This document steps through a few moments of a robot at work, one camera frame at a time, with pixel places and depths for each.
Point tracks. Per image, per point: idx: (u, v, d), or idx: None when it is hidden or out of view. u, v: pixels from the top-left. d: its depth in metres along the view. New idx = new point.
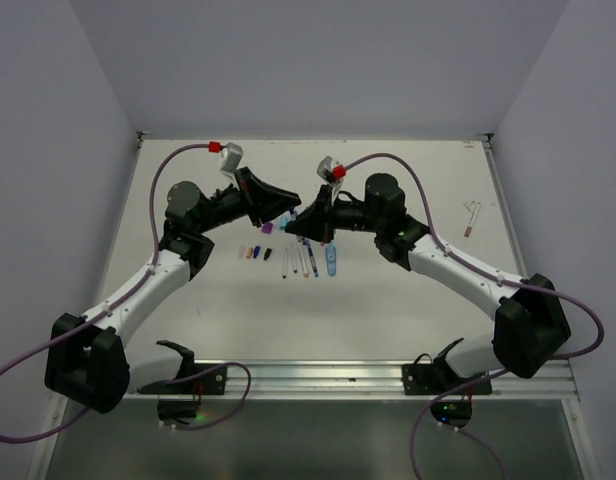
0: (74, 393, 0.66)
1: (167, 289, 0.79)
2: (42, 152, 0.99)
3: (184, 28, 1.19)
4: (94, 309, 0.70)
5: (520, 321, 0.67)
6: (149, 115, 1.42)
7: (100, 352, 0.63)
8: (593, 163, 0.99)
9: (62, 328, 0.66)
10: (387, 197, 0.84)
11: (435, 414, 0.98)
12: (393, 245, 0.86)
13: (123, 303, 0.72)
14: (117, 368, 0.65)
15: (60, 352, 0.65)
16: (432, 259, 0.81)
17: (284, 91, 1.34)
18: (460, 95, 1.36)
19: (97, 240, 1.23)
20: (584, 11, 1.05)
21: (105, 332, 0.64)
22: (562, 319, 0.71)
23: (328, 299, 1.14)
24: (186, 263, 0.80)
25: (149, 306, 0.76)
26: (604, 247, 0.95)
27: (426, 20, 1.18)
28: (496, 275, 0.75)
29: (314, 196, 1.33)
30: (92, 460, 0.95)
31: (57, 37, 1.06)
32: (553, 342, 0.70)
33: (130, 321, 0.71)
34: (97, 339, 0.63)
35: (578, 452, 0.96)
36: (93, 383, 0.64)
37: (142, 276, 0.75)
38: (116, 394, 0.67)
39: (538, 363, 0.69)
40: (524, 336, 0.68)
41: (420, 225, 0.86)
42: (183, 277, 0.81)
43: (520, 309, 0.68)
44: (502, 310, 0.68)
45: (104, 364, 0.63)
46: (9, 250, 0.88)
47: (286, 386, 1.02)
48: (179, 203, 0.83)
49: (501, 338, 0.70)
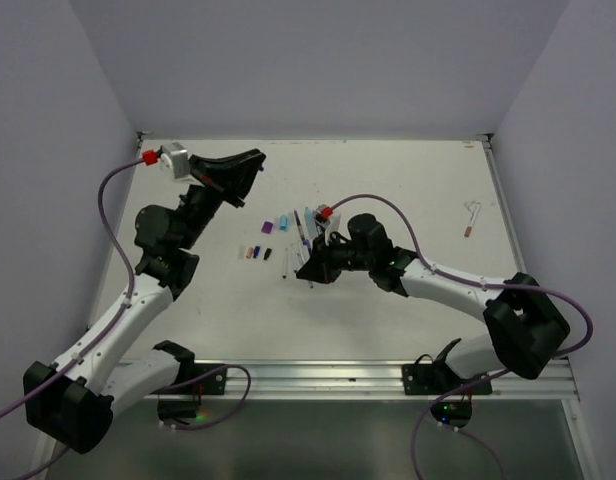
0: (56, 434, 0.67)
1: (145, 319, 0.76)
2: (43, 152, 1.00)
3: (183, 28, 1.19)
4: (65, 355, 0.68)
5: (511, 320, 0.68)
6: (149, 115, 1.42)
7: (72, 405, 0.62)
8: (593, 163, 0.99)
9: (33, 378, 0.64)
10: (368, 233, 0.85)
11: (436, 414, 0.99)
12: (387, 277, 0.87)
13: (95, 347, 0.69)
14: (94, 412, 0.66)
15: (35, 402, 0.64)
16: (421, 279, 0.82)
17: (283, 91, 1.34)
18: (460, 95, 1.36)
19: (97, 240, 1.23)
20: (584, 10, 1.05)
21: (76, 384, 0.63)
22: (555, 313, 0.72)
23: (328, 300, 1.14)
24: (165, 288, 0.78)
25: (129, 339, 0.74)
26: (604, 247, 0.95)
27: (425, 20, 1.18)
28: (480, 280, 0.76)
29: (313, 197, 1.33)
30: (92, 460, 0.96)
31: (57, 38, 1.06)
32: (550, 337, 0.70)
33: (105, 365, 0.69)
34: (69, 390, 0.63)
35: (579, 451, 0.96)
36: (72, 431, 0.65)
37: (118, 311, 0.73)
38: (97, 435, 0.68)
39: (542, 361, 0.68)
40: (518, 336, 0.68)
41: (409, 252, 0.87)
42: (165, 300, 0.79)
43: (507, 308, 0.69)
44: (489, 312, 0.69)
45: (78, 414, 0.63)
46: (9, 251, 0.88)
47: (286, 386, 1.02)
48: (146, 235, 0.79)
49: (498, 341, 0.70)
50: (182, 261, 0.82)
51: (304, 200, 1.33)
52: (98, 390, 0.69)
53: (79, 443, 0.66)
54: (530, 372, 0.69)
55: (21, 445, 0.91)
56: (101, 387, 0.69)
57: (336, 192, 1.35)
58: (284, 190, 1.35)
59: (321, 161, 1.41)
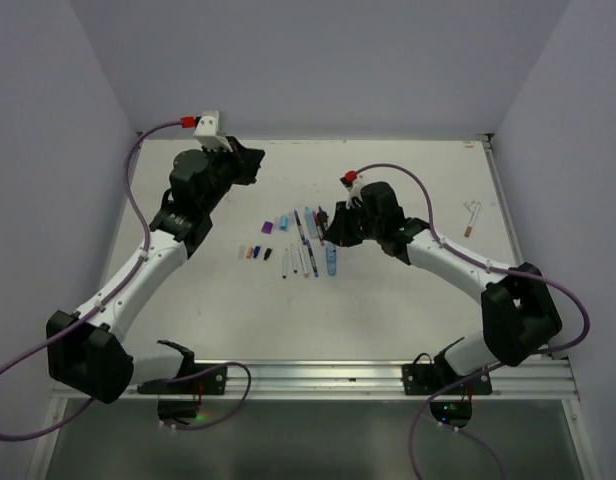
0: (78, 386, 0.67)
1: (161, 273, 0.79)
2: (43, 153, 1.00)
3: (183, 28, 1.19)
4: (87, 304, 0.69)
5: (507, 306, 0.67)
6: (149, 116, 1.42)
7: (96, 349, 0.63)
8: (591, 164, 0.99)
9: (56, 326, 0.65)
10: (377, 197, 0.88)
11: (435, 414, 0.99)
12: (393, 242, 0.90)
13: (116, 296, 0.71)
14: (116, 361, 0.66)
15: (58, 351, 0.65)
16: (428, 251, 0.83)
17: (283, 91, 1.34)
18: (460, 95, 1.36)
19: (97, 240, 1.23)
20: (584, 10, 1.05)
21: (99, 330, 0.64)
22: (551, 308, 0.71)
23: (327, 300, 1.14)
24: (180, 245, 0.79)
25: (147, 292, 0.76)
26: (603, 247, 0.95)
27: (425, 21, 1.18)
28: (485, 263, 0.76)
29: (313, 197, 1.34)
30: (91, 460, 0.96)
31: (58, 39, 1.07)
32: (542, 331, 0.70)
33: (124, 314, 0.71)
34: (92, 336, 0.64)
35: (578, 451, 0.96)
36: (94, 381, 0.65)
37: (138, 263, 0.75)
38: (118, 386, 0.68)
39: (527, 351, 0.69)
40: (510, 322, 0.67)
41: (418, 223, 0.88)
42: (178, 257, 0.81)
43: (506, 294, 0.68)
44: (486, 295, 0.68)
45: (101, 361, 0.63)
46: (9, 250, 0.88)
47: (286, 386, 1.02)
48: (182, 172, 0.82)
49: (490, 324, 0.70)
50: (200, 217, 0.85)
51: (304, 200, 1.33)
52: (120, 339, 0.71)
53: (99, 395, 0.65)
54: (514, 359, 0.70)
55: (21, 445, 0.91)
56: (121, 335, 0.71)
57: (336, 193, 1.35)
58: (284, 190, 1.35)
59: (321, 161, 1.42)
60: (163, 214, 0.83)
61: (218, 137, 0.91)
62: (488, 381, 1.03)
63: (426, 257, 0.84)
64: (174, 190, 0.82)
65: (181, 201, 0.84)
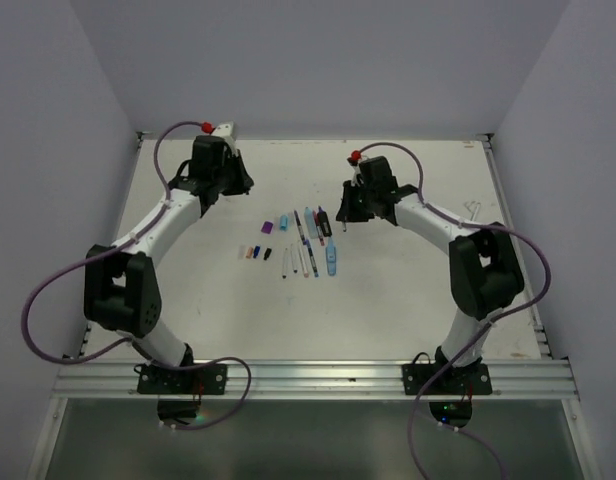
0: (113, 317, 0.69)
1: (180, 224, 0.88)
2: (43, 153, 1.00)
3: (183, 28, 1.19)
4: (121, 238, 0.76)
5: (469, 254, 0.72)
6: (149, 115, 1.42)
7: (136, 271, 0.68)
8: (591, 164, 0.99)
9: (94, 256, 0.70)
10: (372, 164, 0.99)
11: (435, 414, 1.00)
12: (383, 205, 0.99)
13: (148, 233, 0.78)
14: (151, 287, 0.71)
15: (96, 279, 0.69)
16: (412, 210, 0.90)
17: (283, 91, 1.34)
18: (460, 96, 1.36)
19: (97, 240, 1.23)
20: (584, 10, 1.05)
21: (137, 255, 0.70)
22: (515, 267, 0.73)
23: (327, 299, 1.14)
24: (195, 198, 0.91)
25: (168, 237, 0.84)
26: (603, 248, 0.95)
27: (425, 21, 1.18)
28: (457, 220, 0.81)
29: (313, 197, 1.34)
30: (91, 460, 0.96)
31: (57, 39, 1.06)
32: (504, 287, 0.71)
33: (154, 249, 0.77)
34: (131, 260, 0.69)
35: (578, 451, 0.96)
36: (132, 304, 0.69)
37: (161, 209, 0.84)
38: (149, 319, 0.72)
39: (487, 303, 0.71)
40: (472, 271, 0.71)
41: (409, 188, 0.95)
42: (192, 213, 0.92)
43: (471, 244, 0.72)
44: (454, 243, 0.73)
45: (140, 281, 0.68)
46: (9, 250, 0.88)
47: (286, 387, 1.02)
48: (204, 140, 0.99)
49: (456, 274, 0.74)
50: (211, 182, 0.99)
51: (304, 199, 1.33)
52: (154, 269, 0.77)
53: (136, 320, 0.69)
54: (477, 310, 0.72)
55: (20, 444, 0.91)
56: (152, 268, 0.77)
57: (336, 193, 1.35)
58: (284, 190, 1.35)
59: (321, 160, 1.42)
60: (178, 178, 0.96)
61: (232, 139, 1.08)
62: (488, 381, 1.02)
63: (409, 215, 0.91)
64: (193, 157, 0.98)
65: (196, 167, 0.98)
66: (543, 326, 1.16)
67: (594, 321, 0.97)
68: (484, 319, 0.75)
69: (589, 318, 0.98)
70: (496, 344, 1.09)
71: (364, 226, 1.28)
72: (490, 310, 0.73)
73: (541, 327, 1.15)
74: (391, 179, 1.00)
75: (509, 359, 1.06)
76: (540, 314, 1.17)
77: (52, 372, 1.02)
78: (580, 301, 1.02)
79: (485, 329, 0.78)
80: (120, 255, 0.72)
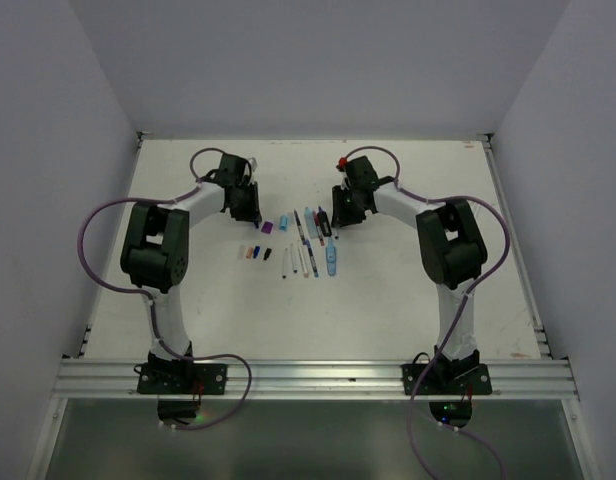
0: (146, 266, 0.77)
1: (206, 206, 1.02)
2: (42, 152, 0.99)
3: (183, 27, 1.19)
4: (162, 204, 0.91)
5: (433, 226, 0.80)
6: (149, 116, 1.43)
7: (177, 222, 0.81)
8: (592, 164, 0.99)
9: (139, 211, 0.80)
10: (355, 162, 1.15)
11: (435, 414, 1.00)
12: (365, 194, 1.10)
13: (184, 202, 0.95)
14: (183, 243, 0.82)
15: (138, 230, 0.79)
16: (385, 194, 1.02)
17: (283, 91, 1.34)
18: (460, 95, 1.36)
19: (97, 240, 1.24)
20: (584, 10, 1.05)
21: (176, 211, 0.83)
22: (477, 236, 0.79)
23: (327, 299, 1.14)
24: (221, 190, 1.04)
25: (196, 212, 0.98)
26: (604, 247, 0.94)
27: (425, 21, 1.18)
28: (426, 200, 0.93)
29: (313, 196, 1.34)
30: (91, 459, 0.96)
31: (56, 38, 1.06)
32: (467, 254, 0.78)
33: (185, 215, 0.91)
34: (171, 215, 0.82)
35: (578, 451, 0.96)
36: (167, 253, 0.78)
37: (196, 188, 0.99)
38: (177, 273, 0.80)
39: (453, 269, 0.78)
40: (438, 240, 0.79)
41: (387, 178, 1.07)
42: (216, 204, 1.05)
43: (436, 217, 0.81)
44: (421, 217, 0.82)
45: (178, 231, 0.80)
46: (9, 251, 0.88)
47: (287, 387, 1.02)
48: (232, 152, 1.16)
49: (425, 247, 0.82)
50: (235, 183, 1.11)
51: (304, 199, 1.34)
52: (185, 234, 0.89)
53: (169, 268, 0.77)
54: (444, 277, 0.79)
55: (20, 445, 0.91)
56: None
57: None
58: (284, 190, 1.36)
59: (321, 161, 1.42)
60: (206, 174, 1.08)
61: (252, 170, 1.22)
62: (488, 381, 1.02)
63: (388, 201, 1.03)
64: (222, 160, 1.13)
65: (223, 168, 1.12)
66: (543, 326, 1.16)
67: (594, 320, 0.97)
68: (456, 288, 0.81)
69: (589, 317, 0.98)
70: (496, 344, 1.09)
71: (364, 226, 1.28)
72: (459, 278, 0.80)
73: (541, 327, 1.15)
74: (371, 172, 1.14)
75: (509, 359, 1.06)
76: (540, 314, 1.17)
77: (52, 373, 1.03)
78: (581, 301, 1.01)
79: (463, 302, 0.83)
80: (159, 214, 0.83)
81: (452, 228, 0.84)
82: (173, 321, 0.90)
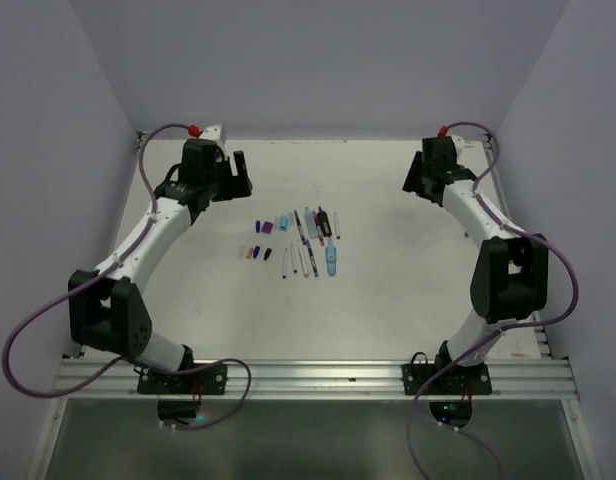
0: (101, 344, 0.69)
1: (170, 235, 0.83)
2: (42, 152, 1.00)
3: (183, 27, 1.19)
4: (104, 262, 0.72)
5: (499, 259, 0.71)
6: (149, 116, 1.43)
7: (119, 300, 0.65)
8: (592, 164, 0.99)
9: (76, 282, 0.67)
10: (436, 141, 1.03)
11: (435, 414, 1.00)
12: (435, 182, 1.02)
13: (132, 254, 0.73)
14: (136, 316, 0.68)
15: (81, 306, 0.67)
16: (461, 197, 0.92)
17: (283, 90, 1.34)
18: (460, 95, 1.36)
19: (98, 240, 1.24)
20: (585, 10, 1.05)
21: (121, 281, 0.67)
22: (541, 282, 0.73)
23: (328, 299, 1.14)
24: (185, 208, 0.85)
25: (156, 252, 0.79)
26: (603, 247, 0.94)
27: (425, 20, 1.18)
28: (501, 222, 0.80)
29: (313, 196, 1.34)
30: (91, 459, 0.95)
31: (56, 38, 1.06)
32: (523, 299, 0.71)
33: (141, 271, 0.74)
34: (115, 287, 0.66)
35: (578, 451, 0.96)
36: (118, 334, 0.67)
37: (148, 221, 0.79)
38: (139, 342, 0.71)
39: (499, 309, 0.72)
40: (496, 275, 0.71)
41: (467, 174, 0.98)
42: (184, 222, 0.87)
43: (505, 249, 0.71)
44: (488, 243, 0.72)
45: (124, 309, 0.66)
46: (8, 251, 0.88)
47: (287, 386, 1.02)
48: (195, 144, 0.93)
49: (479, 274, 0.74)
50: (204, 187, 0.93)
51: (304, 199, 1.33)
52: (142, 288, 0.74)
53: (126, 349, 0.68)
54: (487, 312, 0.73)
55: (20, 445, 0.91)
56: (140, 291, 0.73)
57: (336, 192, 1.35)
58: (284, 190, 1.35)
59: (321, 161, 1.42)
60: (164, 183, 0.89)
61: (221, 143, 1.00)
62: (488, 381, 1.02)
63: (456, 200, 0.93)
64: (183, 158, 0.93)
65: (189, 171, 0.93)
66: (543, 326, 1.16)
67: (595, 321, 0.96)
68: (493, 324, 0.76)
69: (589, 317, 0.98)
70: (496, 344, 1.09)
71: (364, 226, 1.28)
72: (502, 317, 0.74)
73: (541, 327, 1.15)
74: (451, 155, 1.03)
75: (509, 359, 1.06)
76: (540, 314, 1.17)
77: (52, 372, 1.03)
78: (581, 301, 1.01)
79: (492, 337, 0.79)
80: (106, 281, 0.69)
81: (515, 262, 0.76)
82: (157, 358, 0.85)
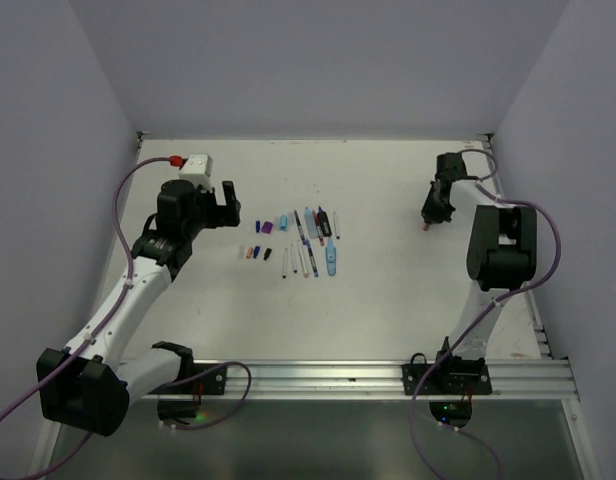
0: (75, 421, 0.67)
1: (149, 298, 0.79)
2: (41, 153, 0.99)
3: (183, 27, 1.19)
4: (77, 338, 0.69)
5: (489, 219, 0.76)
6: (149, 116, 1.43)
7: (90, 385, 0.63)
8: (592, 163, 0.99)
9: (46, 364, 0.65)
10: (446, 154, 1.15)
11: (435, 414, 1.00)
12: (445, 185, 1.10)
13: (105, 327, 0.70)
14: (109, 396, 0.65)
15: (50, 388, 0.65)
16: (466, 188, 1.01)
17: (284, 91, 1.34)
18: (461, 96, 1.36)
19: (97, 240, 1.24)
20: (584, 11, 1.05)
21: (91, 363, 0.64)
22: (531, 250, 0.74)
23: (328, 299, 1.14)
24: (164, 267, 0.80)
25: (134, 319, 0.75)
26: (602, 246, 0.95)
27: (425, 20, 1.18)
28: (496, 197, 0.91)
29: (312, 196, 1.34)
30: (91, 461, 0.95)
31: (56, 38, 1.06)
32: (513, 262, 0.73)
33: (116, 345, 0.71)
34: (85, 369, 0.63)
35: (577, 450, 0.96)
36: (91, 415, 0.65)
37: (124, 287, 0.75)
38: (116, 417, 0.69)
39: (492, 270, 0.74)
40: (487, 238, 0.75)
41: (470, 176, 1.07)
42: (164, 281, 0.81)
43: (494, 213, 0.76)
44: (479, 208, 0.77)
45: (96, 395, 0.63)
46: (9, 252, 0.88)
47: (287, 386, 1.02)
48: (170, 192, 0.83)
49: (473, 238, 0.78)
50: (182, 241, 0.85)
51: (305, 199, 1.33)
52: (116, 362, 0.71)
53: (101, 426, 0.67)
54: (480, 274, 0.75)
55: (21, 446, 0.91)
56: (114, 365, 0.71)
57: (336, 192, 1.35)
58: (284, 190, 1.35)
59: (321, 160, 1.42)
60: (142, 240, 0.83)
61: (206, 177, 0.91)
62: (488, 381, 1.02)
63: (463, 193, 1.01)
64: (158, 212, 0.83)
65: (164, 224, 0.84)
66: (543, 326, 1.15)
67: (595, 322, 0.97)
68: (489, 291, 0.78)
69: (589, 316, 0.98)
70: (496, 344, 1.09)
71: (364, 225, 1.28)
72: (494, 282, 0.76)
73: (541, 327, 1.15)
74: (460, 168, 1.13)
75: (508, 359, 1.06)
76: (540, 314, 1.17)
77: None
78: (581, 300, 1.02)
79: (490, 308, 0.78)
80: (78, 360, 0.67)
81: (508, 234, 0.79)
82: (152, 384, 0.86)
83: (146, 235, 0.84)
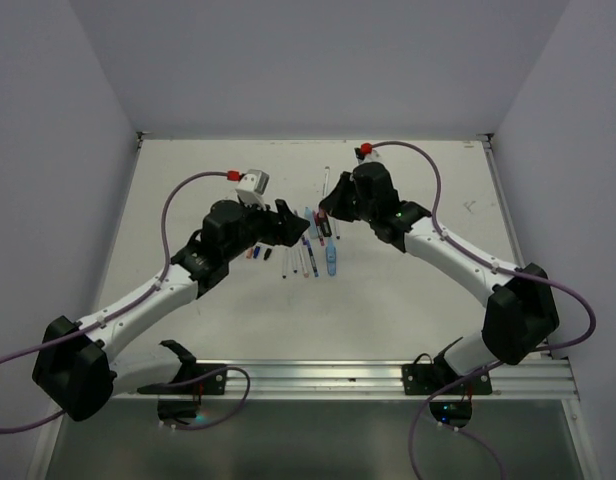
0: (54, 395, 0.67)
1: (170, 306, 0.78)
2: (41, 153, 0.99)
3: (183, 27, 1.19)
4: (90, 316, 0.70)
5: (510, 308, 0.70)
6: (149, 116, 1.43)
7: (85, 366, 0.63)
8: (591, 163, 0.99)
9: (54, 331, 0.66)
10: (372, 179, 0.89)
11: (435, 414, 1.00)
12: (389, 228, 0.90)
13: (120, 316, 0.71)
14: (97, 383, 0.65)
15: (48, 354, 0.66)
16: (428, 242, 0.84)
17: (283, 90, 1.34)
18: (460, 96, 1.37)
19: (97, 240, 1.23)
20: (584, 11, 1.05)
21: (91, 346, 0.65)
22: (552, 310, 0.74)
23: (327, 299, 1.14)
24: (194, 283, 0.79)
25: (146, 323, 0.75)
26: (602, 246, 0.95)
27: (425, 20, 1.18)
28: (492, 263, 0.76)
29: (312, 196, 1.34)
30: (90, 460, 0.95)
31: (56, 38, 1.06)
32: (543, 329, 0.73)
33: (123, 336, 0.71)
34: (86, 349, 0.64)
35: (577, 449, 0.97)
36: (71, 394, 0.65)
37: (152, 286, 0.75)
38: (94, 406, 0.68)
39: (529, 348, 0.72)
40: (516, 325, 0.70)
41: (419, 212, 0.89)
42: (189, 296, 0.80)
43: (510, 297, 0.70)
44: (495, 299, 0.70)
45: (88, 375, 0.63)
46: (9, 252, 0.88)
47: (287, 386, 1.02)
48: (219, 215, 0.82)
49: (491, 323, 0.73)
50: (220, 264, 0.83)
51: (305, 199, 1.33)
52: (114, 354, 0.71)
53: (74, 410, 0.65)
54: (517, 357, 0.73)
55: (21, 446, 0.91)
56: (113, 355, 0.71)
57: None
58: (284, 190, 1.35)
59: (321, 160, 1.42)
60: (185, 251, 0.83)
61: (258, 195, 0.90)
62: (488, 381, 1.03)
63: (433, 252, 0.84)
64: (203, 230, 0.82)
65: (208, 242, 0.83)
66: None
67: None
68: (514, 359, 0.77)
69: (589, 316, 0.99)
70: None
71: (364, 226, 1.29)
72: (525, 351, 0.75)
73: None
74: (392, 193, 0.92)
75: None
76: None
77: None
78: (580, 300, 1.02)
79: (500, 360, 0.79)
80: (82, 337, 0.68)
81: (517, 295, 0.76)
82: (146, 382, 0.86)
83: (190, 246, 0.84)
